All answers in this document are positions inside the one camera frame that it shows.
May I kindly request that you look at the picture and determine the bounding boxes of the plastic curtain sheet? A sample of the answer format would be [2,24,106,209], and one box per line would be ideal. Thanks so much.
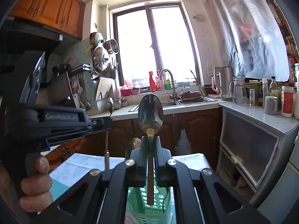
[204,0,289,81]

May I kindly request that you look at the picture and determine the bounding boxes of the teal white tablecloth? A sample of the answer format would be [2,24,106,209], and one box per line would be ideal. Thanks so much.
[49,152,206,224]

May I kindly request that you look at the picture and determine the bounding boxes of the grey mug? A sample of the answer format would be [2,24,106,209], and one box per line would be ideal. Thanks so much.
[264,96,278,115]

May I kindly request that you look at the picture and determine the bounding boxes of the small steel spoon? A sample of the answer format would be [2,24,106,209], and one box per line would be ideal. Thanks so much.
[104,97,114,170]

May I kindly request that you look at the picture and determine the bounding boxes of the wooden cabinets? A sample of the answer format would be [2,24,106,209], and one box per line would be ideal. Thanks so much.
[9,0,85,39]
[46,108,222,170]

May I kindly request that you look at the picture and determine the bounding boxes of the black range hood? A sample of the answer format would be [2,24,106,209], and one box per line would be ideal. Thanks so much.
[1,16,81,56]

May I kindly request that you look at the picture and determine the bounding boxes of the left hand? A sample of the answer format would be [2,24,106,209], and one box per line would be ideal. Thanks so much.
[0,155,55,213]

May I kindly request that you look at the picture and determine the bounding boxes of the wooden upper cabinets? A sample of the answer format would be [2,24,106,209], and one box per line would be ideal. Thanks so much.
[9,0,85,39]

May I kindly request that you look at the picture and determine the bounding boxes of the hanging steel pots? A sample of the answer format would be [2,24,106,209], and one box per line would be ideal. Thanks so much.
[89,32,119,74]

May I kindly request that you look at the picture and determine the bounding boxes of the electric kettle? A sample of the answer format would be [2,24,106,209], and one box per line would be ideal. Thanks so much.
[212,66,234,101]

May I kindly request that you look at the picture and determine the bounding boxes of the steel faucet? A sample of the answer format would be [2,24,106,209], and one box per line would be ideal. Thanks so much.
[160,69,177,102]

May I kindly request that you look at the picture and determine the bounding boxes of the window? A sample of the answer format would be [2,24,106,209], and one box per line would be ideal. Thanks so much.
[112,1,200,88]

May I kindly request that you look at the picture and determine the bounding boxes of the glass pitcher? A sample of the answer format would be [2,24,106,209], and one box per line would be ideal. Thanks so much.
[229,76,247,105]

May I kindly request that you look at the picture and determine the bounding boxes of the large steel spoon wooden handle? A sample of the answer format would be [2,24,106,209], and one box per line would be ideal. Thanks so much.
[138,94,163,205]

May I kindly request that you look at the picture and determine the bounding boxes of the wooden cutting board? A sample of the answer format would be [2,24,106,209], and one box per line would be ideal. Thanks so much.
[94,77,115,101]

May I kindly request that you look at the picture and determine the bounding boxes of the grey side cabinet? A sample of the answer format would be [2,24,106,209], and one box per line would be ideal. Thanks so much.
[216,102,298,207]

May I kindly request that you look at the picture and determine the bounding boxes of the wooden lower cabinets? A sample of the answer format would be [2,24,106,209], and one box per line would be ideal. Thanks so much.
[46,108,222,170]

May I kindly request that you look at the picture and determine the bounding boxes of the green tableware holder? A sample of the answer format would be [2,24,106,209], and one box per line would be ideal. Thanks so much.
[124,186,172,223]

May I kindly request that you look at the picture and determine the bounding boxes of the white red canister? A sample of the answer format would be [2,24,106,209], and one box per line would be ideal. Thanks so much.
[281,85,294,118]

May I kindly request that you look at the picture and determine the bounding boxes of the red spray bottle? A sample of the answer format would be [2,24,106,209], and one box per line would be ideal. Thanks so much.
[149,71,156,93]

